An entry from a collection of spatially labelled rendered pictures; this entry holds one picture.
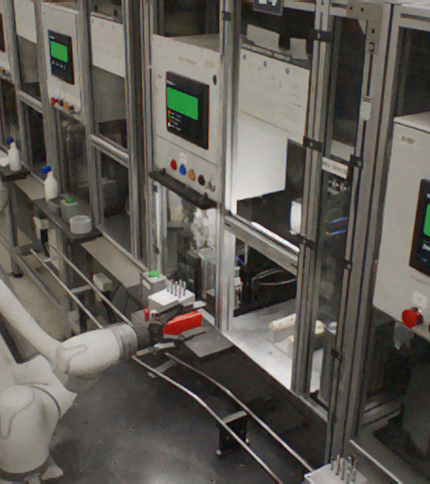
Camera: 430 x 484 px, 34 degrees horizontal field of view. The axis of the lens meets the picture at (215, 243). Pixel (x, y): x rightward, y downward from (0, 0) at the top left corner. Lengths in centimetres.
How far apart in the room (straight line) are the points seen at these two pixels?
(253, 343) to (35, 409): 73
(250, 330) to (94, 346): 71
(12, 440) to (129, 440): 41
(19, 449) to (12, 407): 12
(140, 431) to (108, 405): 18
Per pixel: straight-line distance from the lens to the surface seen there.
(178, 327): 237
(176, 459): 225
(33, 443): 212
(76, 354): 187
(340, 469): 188
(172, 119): 232
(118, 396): 250
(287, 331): 236
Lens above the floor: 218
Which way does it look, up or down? 25 degrees down
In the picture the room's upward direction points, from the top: 1 degrees clockwise
